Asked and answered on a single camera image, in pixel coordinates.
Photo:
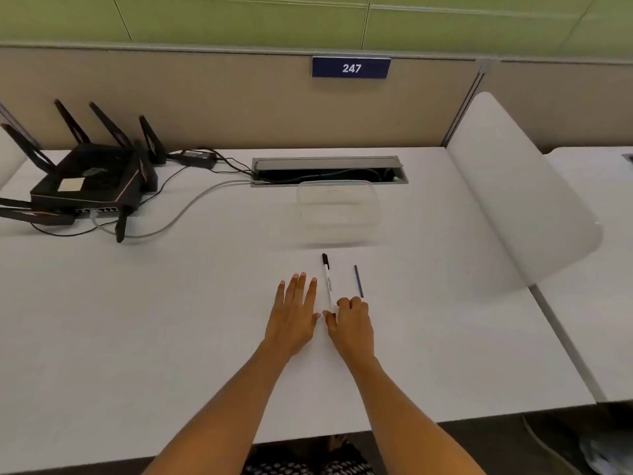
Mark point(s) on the person's right hand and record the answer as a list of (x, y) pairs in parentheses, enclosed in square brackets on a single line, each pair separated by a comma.
[(353, 331)]

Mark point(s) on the person's left hand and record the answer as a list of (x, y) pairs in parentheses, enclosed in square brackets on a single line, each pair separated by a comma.
[(289, 324)]

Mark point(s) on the person's left thumb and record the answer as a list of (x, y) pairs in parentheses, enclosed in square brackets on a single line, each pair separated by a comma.
[(315, 320)]

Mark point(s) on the person's left middle finger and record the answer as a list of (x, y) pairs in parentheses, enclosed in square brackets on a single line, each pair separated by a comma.
[(300, 289)]

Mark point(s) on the person's left little finger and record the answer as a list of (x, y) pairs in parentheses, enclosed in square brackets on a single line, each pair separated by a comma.
[(281, 293)]

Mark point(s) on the person's right thumb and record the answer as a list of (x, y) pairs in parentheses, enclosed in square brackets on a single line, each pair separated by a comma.
[(330, 321)]

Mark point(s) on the white marker with black cap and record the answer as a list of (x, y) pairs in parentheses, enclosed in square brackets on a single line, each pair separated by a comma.
[(327, 281)]

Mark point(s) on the person's right forearm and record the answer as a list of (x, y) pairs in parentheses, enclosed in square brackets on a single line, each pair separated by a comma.
[(405, 420)]

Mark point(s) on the person's left forearm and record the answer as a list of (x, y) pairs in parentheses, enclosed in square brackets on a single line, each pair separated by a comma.
[(222, 415)]

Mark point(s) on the thin blue pen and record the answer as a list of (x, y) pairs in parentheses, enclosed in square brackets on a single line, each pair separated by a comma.
[(358, 281)]

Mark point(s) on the clear plastic container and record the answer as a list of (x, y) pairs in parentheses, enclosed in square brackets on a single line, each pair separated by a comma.
[(340, 212)]

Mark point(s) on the person's patterned clothing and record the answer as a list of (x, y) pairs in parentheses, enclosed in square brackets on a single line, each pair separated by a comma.
[(309, 460)]

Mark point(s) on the black power adapter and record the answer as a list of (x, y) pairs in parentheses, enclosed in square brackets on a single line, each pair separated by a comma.
[(199, 158)]

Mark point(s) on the beige partition panel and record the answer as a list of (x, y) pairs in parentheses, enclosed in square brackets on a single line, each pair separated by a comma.
[(237, 101)]

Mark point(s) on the black router with antennas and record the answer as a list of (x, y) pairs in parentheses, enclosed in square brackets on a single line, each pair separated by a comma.
[(94, 180)]

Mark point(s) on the blue number sign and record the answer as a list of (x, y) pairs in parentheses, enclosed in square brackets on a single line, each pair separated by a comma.
[(351, 68)]

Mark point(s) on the white curved desk divider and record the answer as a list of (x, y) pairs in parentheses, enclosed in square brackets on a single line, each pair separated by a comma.
[(519, 192), (10, 155)]

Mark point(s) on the yellow sticky note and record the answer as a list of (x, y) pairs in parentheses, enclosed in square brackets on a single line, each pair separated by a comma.
[(71, 184)]

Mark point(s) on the white plastic bag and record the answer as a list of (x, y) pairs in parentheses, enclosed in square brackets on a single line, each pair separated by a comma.
[(608, 455)]

